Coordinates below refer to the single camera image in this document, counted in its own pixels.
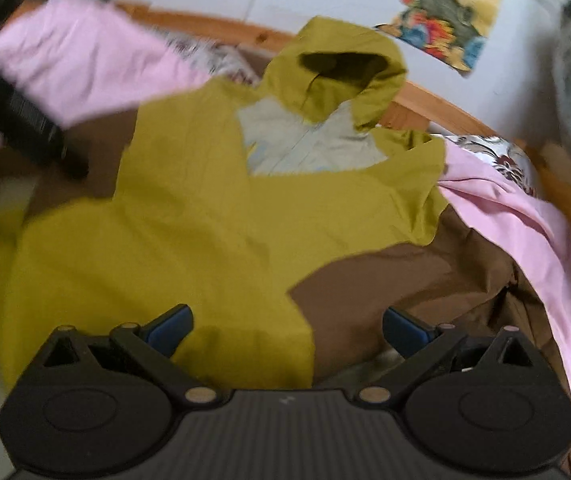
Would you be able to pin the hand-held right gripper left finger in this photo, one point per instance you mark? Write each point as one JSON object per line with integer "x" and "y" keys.
{"x": 173, "y": 329}

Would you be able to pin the brown bed sheet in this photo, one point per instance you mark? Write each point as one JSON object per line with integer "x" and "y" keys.
{"x": 395, "y": 280}

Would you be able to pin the pink blanket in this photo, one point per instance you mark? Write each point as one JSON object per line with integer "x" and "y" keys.
{"x": 525, "y": 240}

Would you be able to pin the wooden bed frame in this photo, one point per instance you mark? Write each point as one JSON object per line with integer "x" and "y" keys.
{"x": 440, "y": 102}

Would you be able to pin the floral patterned pillow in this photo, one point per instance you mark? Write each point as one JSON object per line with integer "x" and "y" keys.
{"x": 498, "y": 157}

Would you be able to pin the colourful floral wall poster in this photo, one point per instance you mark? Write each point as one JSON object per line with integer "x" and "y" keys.
{"x": 445, "y": 7}

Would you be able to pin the yellow-green hooded jacket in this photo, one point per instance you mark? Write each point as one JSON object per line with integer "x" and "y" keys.
{"x": 185, "y": 240}

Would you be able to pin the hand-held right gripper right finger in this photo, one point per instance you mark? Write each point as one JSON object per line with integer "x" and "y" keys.
{"x": 405, "y": 332}

